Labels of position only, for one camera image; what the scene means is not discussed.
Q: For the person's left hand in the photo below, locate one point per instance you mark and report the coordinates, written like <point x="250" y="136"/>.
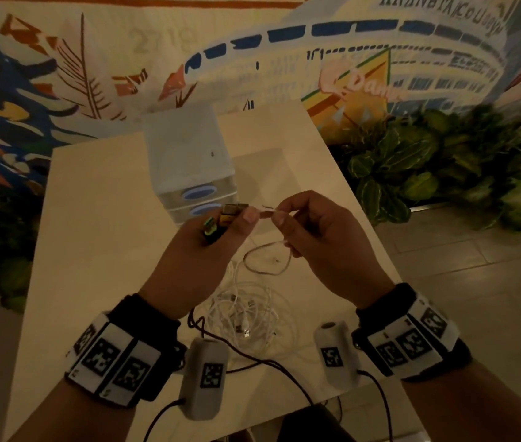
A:
<point x="191" y="266"/>

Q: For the person's right forearm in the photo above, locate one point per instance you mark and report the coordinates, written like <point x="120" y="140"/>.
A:
<point x="472" y="409"/>

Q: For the white cube storage box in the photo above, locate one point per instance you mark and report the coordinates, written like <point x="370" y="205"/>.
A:
<point x="184" y="151"/>

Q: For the person's left thumb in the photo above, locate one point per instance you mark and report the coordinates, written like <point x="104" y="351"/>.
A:
<point x="242" y="224"/>

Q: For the person's right hand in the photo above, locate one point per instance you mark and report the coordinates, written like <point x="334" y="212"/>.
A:
<point x="338" y="253"/>

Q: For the person's left forearm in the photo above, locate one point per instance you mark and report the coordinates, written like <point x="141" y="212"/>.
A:
<point x="62" y="418"/>

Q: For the person's right thumb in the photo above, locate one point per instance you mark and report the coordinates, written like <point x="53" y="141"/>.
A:
<point x="282" y="219"/>

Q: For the dark multi-port usb adapter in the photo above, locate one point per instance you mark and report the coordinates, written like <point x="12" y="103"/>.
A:
<point x="226" y="216"/>

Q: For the grey wrist camera with marker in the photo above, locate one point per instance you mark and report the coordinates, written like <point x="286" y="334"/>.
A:
<point x="205" y="377"/>
<point x="334" y="354"/>

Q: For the black wristband with marker tiles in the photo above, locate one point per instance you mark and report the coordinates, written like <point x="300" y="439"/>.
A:
<point x="407" y="340"/>
<point x="117" y="359"/>

